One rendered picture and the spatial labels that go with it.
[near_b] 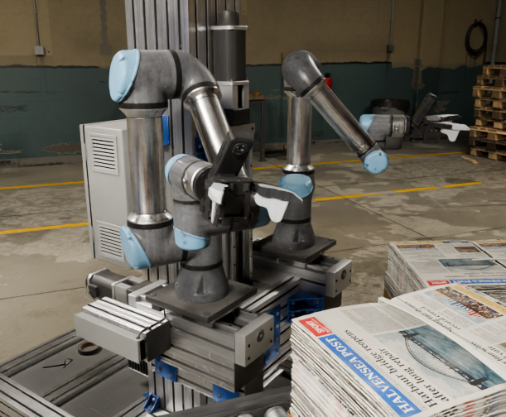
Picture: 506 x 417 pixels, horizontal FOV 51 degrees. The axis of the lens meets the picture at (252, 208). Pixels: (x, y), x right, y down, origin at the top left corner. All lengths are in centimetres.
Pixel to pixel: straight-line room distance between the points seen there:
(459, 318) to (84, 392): 160
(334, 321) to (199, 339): 65
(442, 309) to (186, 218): 51
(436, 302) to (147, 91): 76
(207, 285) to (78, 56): 643
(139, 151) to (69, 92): 640
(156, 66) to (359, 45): 781
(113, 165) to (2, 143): 604
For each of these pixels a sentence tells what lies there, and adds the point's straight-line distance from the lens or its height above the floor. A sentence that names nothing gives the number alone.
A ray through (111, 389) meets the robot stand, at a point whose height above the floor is 21.
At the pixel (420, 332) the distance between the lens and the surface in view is 91.
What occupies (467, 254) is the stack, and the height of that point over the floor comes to 83.
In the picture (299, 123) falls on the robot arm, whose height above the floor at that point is 122.
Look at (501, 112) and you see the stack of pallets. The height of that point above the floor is 67.
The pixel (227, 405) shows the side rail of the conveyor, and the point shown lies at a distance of 110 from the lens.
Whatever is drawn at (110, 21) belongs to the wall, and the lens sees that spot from 773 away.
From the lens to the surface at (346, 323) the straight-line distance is 90.
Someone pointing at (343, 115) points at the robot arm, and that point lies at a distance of 175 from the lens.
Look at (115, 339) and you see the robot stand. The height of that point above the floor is 70.
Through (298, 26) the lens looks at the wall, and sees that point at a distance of 850.
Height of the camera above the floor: 145
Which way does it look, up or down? 16 degrees down
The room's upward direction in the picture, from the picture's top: straight up
